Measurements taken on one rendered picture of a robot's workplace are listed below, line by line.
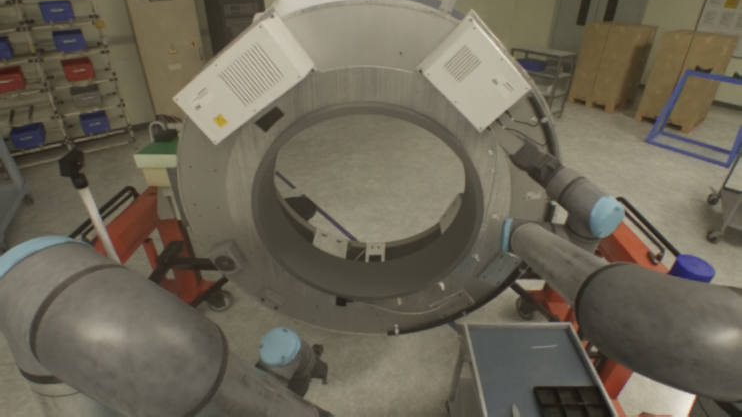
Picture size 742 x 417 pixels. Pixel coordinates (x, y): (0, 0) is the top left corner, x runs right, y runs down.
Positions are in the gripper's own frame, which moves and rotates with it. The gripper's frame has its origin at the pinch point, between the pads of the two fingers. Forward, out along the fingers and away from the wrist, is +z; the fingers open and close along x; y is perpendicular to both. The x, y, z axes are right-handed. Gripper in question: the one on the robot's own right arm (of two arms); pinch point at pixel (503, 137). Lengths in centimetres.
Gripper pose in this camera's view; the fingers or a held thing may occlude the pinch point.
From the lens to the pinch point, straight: 111.1
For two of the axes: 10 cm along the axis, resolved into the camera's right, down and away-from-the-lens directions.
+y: 6.3, 4.0, 6.6
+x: 6.7, -7.1, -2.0
